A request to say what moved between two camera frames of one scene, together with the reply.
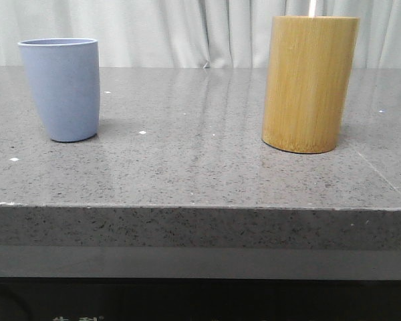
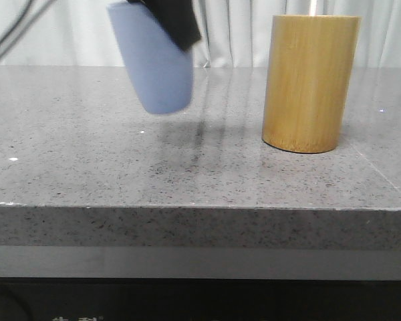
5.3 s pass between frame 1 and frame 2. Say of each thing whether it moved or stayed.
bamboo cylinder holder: stayed
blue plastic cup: moved
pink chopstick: stayed
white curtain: stayed
